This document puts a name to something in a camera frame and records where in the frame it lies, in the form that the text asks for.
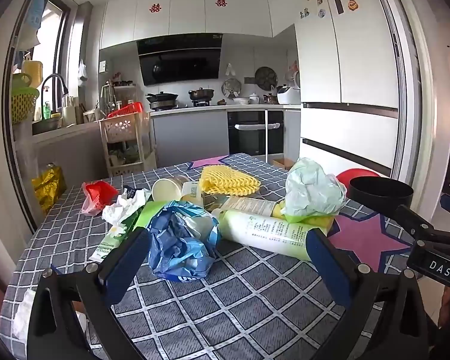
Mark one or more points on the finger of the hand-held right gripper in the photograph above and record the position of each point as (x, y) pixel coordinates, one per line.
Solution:
(414, 221)

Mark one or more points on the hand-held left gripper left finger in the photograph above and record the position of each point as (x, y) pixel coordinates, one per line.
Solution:
(127, 262)

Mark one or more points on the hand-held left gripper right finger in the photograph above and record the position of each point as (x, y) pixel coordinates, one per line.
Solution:
(328, 266)

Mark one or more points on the black round waste bin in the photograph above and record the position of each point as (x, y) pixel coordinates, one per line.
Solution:
(378, 198)

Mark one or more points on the blue plastic bag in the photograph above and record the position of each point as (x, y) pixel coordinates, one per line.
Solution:
(180, 247)

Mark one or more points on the white green tube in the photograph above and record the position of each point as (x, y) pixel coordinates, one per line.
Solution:
(262, 232)

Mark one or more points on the red plastic bag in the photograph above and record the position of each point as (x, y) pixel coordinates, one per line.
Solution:
(99, 193)

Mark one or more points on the white printed cardboard box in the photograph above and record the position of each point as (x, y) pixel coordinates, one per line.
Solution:
(247, 206)

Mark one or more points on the green white packet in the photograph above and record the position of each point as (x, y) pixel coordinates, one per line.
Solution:
(107, 245)

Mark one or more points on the yellow green packet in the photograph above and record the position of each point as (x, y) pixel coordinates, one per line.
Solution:
(318, 222)

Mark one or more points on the crumpled white paper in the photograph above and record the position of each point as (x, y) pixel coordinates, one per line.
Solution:
(118, 212)

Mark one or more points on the light green plastic bag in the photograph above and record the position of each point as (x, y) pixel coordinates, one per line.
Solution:
(311, 191)

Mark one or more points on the red round stool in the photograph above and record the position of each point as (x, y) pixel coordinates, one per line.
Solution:
(350, 178)

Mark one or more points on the paper cup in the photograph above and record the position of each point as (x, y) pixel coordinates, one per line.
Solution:
(165, 191)

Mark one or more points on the golden foil bag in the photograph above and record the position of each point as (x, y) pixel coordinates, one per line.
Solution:
(48, 191)

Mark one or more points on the grey checkered star tablecloth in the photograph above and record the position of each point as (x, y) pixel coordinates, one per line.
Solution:
(228, 307)

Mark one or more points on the brown cardboard box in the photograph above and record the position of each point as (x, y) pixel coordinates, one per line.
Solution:
(283, 162)

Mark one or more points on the white tissue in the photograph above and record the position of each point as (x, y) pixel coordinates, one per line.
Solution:
(22, 315)

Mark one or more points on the yellow foam net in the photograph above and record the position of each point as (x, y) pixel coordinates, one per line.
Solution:
(228, 182)

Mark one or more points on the beige plastic storage trolley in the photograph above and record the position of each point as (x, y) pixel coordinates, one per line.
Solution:
(123, 127)

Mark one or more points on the grey lower kitchen cabinets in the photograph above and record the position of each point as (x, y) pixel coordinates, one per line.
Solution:
(187, 135)

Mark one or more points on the black built-in oven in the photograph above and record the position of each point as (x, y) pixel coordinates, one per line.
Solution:
(247, 138)

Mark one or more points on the red plastic basket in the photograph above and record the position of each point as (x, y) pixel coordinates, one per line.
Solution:
(129, 109)

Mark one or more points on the white refrigerator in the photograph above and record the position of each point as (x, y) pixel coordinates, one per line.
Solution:
(360, 63)

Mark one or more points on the black wok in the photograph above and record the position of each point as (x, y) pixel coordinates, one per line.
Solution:
(161, 97)

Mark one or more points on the white rice cooker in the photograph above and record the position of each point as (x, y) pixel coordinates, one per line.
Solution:
(288, 95)

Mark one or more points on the white teapot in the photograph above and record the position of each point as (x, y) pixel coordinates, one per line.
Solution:
(255, 99)

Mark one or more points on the dark cooking pot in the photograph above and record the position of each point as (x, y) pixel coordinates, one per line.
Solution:
(201, 93)

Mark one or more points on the white bowl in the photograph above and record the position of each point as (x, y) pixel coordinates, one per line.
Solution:
(241, 101)

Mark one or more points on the green yellow plastic basket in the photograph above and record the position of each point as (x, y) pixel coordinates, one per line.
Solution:
(22, 101)

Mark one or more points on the black kitchen faucet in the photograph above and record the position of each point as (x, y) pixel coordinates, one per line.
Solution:
(54, 78)

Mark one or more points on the large round steamer rack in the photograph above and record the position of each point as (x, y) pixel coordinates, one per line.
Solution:
(266, 78)

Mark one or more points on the small round steamer rack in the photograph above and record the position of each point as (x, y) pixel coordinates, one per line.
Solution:
(231, 87)

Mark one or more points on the black range hood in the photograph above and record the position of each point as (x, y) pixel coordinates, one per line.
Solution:
(180, 63)

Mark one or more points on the yellow plastic container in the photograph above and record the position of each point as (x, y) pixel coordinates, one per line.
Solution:
(33, 73)

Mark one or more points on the orange fridge magnet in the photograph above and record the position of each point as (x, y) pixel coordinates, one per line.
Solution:
(353, 5)

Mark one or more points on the figure fridge magnet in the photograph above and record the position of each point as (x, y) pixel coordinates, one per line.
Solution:
(304, 12)

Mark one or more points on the white upper cabinets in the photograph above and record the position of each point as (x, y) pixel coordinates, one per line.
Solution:
(187, 18)

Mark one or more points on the red paper decal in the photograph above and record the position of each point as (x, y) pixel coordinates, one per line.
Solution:
(221, 2)
(155, 8)

